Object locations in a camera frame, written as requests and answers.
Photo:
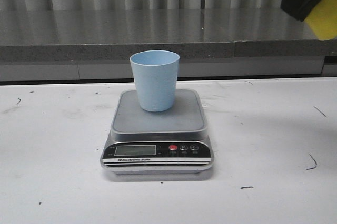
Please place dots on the yellow squeeze bottle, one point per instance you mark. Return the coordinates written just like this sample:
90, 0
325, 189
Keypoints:
322, 20

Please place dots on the light blue plastic cup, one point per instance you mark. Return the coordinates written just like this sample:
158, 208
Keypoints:
155, 76

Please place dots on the silver digital kitchen scale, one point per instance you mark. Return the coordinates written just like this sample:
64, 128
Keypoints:
170, 145

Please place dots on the grey stone counter ledge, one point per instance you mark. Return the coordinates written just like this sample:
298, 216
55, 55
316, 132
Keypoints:
85, 36

